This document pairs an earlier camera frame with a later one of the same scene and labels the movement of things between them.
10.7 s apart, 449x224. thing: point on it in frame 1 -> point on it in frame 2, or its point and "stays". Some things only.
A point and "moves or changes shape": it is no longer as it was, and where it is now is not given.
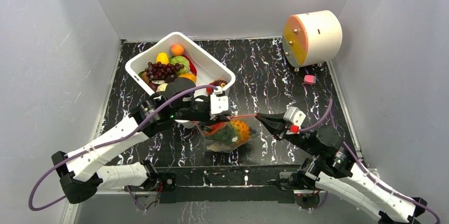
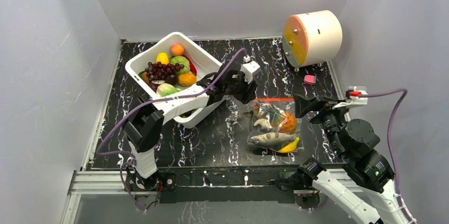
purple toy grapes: (159, 71) stays
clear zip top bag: (230, 135) -> (274, 127)
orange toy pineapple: (234, 132) moves or changes shape
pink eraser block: (310, 79) stays
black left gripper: (210, 119) -> (248, 93)
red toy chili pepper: (193, 69) stays
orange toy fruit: (177, 50) stays
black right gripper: (280, 128) -> (319, 108)
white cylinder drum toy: (312, 38) stays
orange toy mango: (190, 76) stays
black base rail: (227, 184) stays
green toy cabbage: (181, 60) stays
